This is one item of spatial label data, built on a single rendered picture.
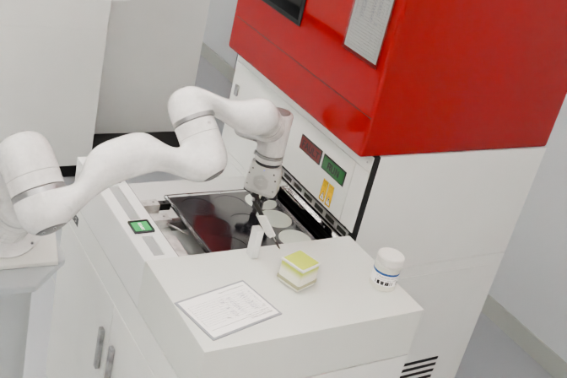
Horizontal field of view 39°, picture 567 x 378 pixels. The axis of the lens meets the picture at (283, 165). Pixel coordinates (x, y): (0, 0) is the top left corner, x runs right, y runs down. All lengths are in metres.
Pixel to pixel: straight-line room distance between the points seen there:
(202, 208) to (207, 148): 0.56
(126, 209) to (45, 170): 0.47
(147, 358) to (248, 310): 0.31
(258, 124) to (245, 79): 0.87
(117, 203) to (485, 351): 2.10
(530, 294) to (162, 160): 2.37
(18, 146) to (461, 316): 1.69
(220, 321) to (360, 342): 0.38
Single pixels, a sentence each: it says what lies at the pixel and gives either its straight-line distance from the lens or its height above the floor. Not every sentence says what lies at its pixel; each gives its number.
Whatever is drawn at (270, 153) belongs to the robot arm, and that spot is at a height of 1.12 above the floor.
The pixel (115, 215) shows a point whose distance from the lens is 2.21.
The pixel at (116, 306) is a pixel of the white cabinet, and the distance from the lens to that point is 2.26.
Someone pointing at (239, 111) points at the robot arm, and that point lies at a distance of 1.92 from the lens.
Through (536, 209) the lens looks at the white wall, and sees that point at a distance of 3.80.
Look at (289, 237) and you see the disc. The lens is 2.38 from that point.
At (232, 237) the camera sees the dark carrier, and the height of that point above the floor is 0.90.
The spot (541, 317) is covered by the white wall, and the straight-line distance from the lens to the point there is 3.87.
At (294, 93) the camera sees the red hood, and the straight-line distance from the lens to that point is 2.45.
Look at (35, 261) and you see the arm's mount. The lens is 2.22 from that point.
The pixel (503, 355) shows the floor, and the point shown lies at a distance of 3.87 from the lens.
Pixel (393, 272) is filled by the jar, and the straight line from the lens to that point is 2.11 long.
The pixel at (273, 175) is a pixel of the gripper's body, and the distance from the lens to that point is 2.37.
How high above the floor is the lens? 2.10
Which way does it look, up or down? 25 degrees down
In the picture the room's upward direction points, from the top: 14 degrees clockwise
